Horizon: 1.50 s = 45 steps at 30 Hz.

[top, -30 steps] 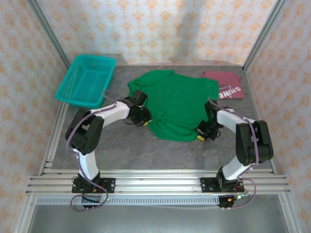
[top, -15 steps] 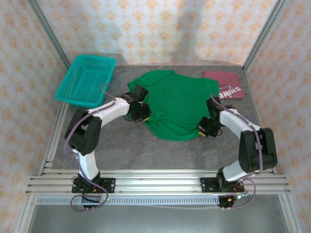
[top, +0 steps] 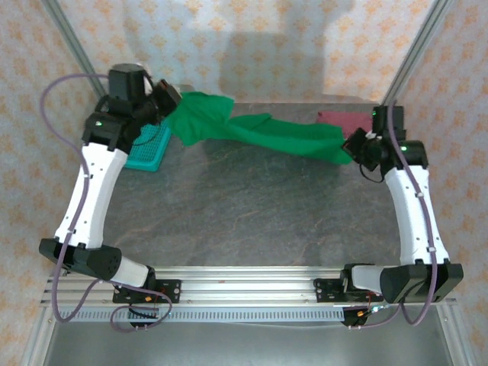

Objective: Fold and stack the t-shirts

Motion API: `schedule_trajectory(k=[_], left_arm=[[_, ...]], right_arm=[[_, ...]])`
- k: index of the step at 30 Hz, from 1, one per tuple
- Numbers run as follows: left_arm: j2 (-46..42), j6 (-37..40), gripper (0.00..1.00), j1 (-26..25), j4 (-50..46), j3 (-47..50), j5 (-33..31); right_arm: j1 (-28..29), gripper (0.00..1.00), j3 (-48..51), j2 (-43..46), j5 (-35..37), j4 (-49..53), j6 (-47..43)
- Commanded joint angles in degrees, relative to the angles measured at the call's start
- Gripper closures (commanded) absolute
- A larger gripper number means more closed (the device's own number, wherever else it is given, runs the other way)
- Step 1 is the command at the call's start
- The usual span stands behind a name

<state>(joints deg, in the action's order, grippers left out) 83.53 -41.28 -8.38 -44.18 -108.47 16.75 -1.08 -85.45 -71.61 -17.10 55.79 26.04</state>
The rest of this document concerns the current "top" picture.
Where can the aluminium frame post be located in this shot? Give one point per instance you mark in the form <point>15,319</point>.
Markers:
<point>415,49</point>
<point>72,42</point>

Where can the maroon printed t-shirt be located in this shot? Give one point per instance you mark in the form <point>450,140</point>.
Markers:
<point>343,118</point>

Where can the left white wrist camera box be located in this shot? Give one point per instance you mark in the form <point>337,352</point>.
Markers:
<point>148,85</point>

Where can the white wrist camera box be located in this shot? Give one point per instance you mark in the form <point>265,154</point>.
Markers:
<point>148,85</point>
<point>370,134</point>

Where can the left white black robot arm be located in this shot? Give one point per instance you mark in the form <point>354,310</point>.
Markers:
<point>95,190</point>

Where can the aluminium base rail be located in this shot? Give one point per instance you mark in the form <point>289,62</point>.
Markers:
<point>248,286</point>

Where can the green t-shirt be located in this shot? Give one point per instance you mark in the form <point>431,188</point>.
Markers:
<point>206,118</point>

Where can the small green circuit board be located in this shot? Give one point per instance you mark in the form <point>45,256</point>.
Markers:
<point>381,307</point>

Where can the teal plastic basket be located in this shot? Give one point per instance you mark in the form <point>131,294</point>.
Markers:
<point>150,156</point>

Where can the grey sheet metal panel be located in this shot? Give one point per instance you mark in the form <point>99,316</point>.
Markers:
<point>248,343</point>

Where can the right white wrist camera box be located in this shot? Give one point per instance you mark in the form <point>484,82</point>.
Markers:
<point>370,134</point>

